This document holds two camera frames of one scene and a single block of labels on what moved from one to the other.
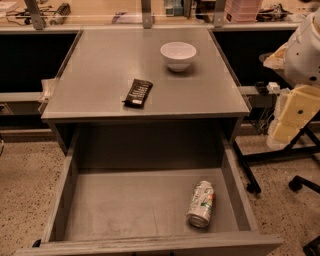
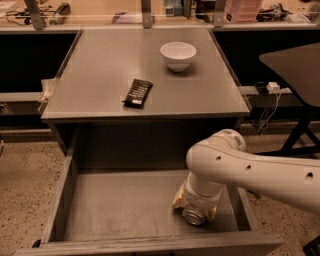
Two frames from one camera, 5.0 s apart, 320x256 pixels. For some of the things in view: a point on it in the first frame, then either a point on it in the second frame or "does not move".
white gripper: x=304 y=56 → x=197 y=202
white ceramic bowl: x=178 y=55 does not move
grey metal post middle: x=146 y=14 does not move
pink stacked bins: x=241 y=11 does not move
